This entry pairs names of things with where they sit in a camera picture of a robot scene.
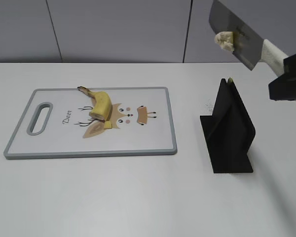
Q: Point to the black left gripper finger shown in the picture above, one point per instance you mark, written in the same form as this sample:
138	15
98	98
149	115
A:
283	88

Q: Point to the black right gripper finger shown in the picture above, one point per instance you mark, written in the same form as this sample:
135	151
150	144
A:
290	65

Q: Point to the cleaver with white handle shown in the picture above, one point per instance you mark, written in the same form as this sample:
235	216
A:
249	47

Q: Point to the mashed banana slice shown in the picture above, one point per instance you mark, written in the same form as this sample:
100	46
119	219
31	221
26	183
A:
225	40

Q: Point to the cut banana piece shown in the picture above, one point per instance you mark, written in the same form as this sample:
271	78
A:
108	124

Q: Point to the yellow banana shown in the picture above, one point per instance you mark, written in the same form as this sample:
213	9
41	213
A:
102	107

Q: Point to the black knife stand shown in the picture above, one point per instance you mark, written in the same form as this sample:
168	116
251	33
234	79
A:
228	131

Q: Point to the white grey-rimmed cutting board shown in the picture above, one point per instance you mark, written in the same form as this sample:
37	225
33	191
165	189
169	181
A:
56	124

